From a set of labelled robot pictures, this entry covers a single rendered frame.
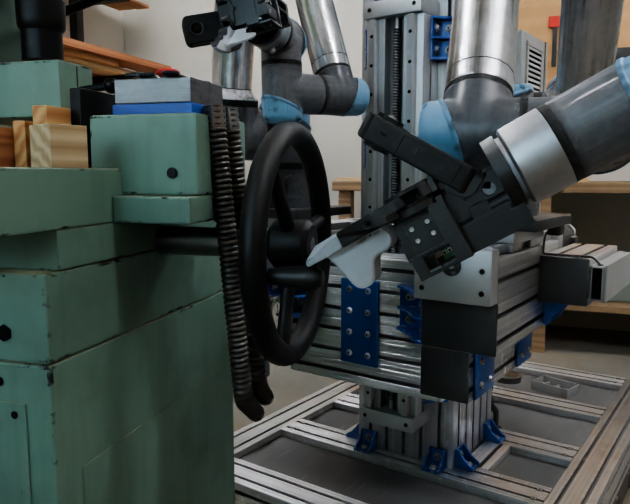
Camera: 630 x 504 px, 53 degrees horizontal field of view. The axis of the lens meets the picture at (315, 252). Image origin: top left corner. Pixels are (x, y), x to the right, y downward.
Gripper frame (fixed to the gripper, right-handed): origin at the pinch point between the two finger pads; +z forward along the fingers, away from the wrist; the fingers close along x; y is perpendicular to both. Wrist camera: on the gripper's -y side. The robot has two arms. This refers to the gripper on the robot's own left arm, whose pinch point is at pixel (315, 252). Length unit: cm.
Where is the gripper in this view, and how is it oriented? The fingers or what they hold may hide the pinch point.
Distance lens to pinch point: 63.0
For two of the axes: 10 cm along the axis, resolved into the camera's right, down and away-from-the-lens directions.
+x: 2.7, -1.2, 9.5
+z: -8.4, 4.6, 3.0
